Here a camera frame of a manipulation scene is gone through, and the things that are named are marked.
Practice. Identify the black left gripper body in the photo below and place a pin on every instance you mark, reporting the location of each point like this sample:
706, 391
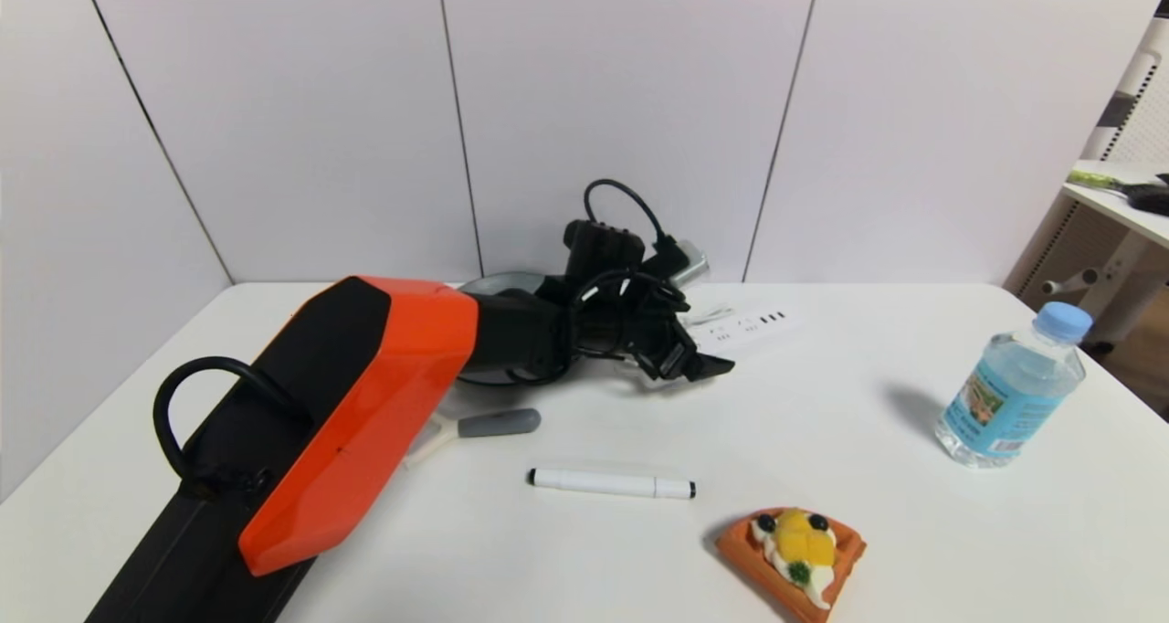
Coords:
674, 358

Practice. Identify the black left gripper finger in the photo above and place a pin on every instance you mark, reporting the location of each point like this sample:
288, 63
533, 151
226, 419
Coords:
708, 365

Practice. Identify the white power strip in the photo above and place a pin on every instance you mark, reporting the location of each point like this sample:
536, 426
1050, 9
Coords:
758, 323

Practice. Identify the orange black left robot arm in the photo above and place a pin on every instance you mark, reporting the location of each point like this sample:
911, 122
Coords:
365, 404

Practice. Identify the gray round plate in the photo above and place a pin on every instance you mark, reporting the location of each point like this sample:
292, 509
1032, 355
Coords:
502, 283

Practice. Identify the white marker pen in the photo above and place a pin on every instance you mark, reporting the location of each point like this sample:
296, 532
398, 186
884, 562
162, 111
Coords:
603, 482

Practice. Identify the orange toy waffle with fruit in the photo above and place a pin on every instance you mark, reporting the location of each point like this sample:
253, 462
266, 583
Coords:
758, 554

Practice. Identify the water bottle with blue label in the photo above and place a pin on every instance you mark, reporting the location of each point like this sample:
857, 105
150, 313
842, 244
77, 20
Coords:
1009, 395

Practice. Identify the green item on desk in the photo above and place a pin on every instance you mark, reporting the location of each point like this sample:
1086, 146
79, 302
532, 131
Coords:
1091, 180

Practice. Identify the black item on desk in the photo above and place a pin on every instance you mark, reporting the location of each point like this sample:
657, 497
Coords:
1149, 198

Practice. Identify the white perforated panel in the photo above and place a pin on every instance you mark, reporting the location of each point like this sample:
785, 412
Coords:
1142, 84

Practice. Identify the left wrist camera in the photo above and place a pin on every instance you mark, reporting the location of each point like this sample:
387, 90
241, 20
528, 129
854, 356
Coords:
603, 244

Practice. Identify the white desk with frame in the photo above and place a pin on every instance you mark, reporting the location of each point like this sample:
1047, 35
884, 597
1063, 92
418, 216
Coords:
1128, 221

